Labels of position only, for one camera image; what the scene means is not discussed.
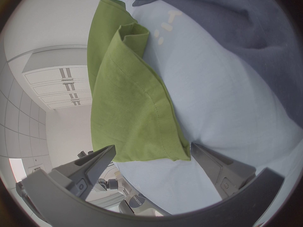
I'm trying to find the bed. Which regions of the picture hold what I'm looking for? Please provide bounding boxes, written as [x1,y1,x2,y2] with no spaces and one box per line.
[111,0,299,215]

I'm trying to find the green shorts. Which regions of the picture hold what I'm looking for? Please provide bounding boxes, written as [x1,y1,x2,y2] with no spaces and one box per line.
[87,0,192,163]

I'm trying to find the white wardrobe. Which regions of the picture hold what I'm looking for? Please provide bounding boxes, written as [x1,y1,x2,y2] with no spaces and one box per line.
[22,48,93,110]

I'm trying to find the dark blue garment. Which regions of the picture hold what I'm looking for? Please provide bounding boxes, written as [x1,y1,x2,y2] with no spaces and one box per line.
[123,0,303,132]

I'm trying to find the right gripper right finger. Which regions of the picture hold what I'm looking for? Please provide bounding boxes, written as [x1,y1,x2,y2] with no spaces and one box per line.
[190,143,257,200]

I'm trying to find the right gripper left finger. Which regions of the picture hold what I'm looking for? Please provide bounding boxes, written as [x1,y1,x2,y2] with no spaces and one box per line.
[51,145,117,200]

